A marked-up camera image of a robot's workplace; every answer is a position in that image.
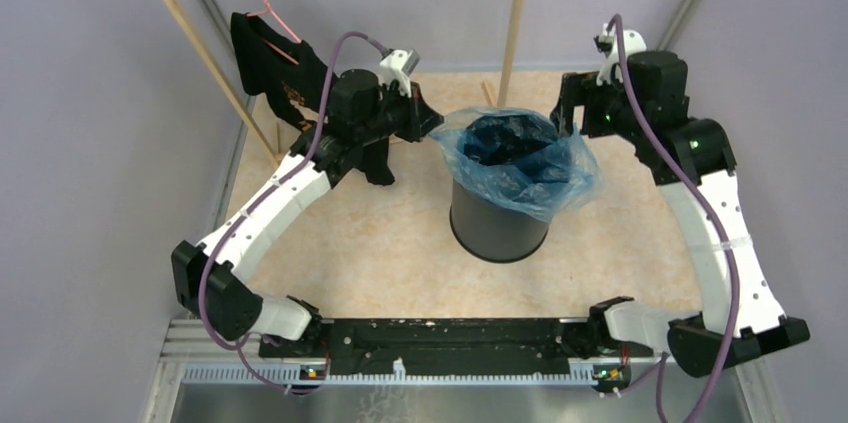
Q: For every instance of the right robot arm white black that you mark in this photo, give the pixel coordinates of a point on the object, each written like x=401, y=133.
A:
x=726, y=269

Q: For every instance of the black printed t-shirt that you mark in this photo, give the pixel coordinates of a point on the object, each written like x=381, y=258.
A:
x=278, y=75

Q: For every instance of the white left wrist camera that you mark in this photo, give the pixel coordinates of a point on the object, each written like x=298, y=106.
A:
x=396, y=67

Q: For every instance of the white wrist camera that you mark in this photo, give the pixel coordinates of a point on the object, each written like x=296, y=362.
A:
x=607, y=43
x=396, y=67

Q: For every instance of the pink clothes hanger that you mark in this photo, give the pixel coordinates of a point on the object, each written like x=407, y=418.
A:
x=268, y=6

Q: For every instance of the black round trash bin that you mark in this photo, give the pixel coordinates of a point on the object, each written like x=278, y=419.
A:
x=492, y=233

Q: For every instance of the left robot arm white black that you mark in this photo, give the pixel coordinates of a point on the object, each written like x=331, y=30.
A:
x=211, y=276

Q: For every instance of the blue plastic trash bag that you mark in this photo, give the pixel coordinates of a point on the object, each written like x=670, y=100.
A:
x=518, y=160

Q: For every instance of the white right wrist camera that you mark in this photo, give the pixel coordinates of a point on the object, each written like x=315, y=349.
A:
x=607, y=43

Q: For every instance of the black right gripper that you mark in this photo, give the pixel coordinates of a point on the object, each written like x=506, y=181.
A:
x=580, y=89

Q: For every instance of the metal corner frame left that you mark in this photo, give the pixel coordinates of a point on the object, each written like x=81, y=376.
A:
x=221, y=54

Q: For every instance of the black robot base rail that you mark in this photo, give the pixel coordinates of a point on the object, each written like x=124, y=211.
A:
x=440, y=352

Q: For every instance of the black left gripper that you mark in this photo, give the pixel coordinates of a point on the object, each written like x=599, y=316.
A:
x=421, y=118

